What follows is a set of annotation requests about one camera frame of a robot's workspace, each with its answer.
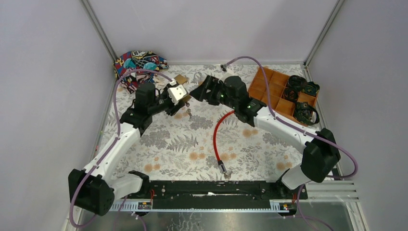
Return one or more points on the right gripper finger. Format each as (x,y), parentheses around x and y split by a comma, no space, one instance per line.
(209,84)
(200,93)

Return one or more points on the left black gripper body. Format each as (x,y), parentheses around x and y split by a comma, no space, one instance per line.
(175,107)

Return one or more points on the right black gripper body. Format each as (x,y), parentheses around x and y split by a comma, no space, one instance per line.
(219,96)

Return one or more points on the small metal key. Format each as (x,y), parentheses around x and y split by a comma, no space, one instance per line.
(188,111)

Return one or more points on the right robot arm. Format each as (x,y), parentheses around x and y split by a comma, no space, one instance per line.
(320,154)

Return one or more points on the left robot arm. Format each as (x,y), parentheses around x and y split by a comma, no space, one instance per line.
(93,188)

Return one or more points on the open brass padlock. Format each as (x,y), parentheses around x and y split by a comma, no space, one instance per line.
(181,80)

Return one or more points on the orange compartment tray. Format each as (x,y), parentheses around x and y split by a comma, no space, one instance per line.
(291,96)

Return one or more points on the floral table mat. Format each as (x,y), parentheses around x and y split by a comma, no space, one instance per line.
(179,148)

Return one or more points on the colourful patterned cloth bag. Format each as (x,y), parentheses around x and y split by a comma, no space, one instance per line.
(133,66)

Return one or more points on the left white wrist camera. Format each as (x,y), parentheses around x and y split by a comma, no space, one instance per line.
(176,91)

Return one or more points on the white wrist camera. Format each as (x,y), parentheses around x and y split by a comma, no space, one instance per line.
(223,67)
(176,91)

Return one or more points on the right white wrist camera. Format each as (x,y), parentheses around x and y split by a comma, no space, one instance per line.
(223,67)

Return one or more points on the red cable lock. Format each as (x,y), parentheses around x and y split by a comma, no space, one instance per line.
(216,142)

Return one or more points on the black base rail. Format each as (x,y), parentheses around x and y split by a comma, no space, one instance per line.
(166,195)

